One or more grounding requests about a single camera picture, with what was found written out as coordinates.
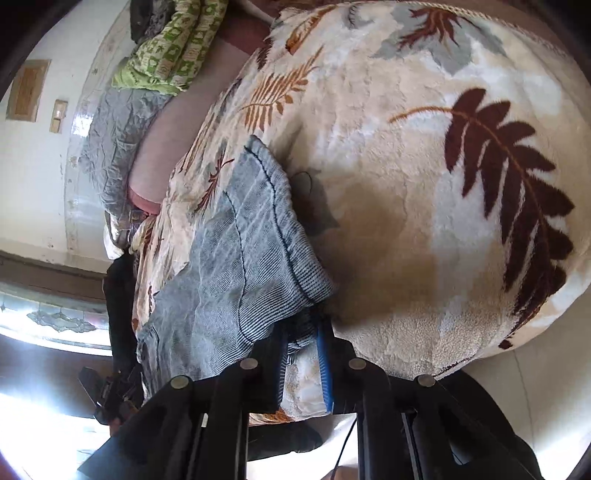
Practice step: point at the leaf print fleece blanket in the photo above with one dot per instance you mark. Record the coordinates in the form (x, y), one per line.
(392, 184)

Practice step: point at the green patterned cloth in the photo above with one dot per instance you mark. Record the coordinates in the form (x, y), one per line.
(180, 50)

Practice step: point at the patterned glass window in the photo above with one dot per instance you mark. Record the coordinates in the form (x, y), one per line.
(60, 319)

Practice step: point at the wooden wall frame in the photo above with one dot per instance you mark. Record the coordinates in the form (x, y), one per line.
(27, 92)

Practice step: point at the beige wall switch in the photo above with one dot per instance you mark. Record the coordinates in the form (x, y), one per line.
(59, 116)

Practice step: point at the small black cloth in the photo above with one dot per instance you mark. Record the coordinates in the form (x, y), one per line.
(142, 21)

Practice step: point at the large black garment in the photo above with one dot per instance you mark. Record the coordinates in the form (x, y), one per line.
(120, 300)

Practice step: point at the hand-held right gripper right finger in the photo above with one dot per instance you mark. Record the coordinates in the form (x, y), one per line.
(326, 369)

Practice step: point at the pink sofa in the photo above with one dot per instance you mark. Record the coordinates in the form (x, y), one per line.
(180, 120)

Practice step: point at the cream cloth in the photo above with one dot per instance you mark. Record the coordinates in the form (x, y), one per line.
(115, 241)

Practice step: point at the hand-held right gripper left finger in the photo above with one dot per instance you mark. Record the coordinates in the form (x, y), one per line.
(280, 369)

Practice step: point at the grey denim pants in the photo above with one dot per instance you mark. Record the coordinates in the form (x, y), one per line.
(240, 258)

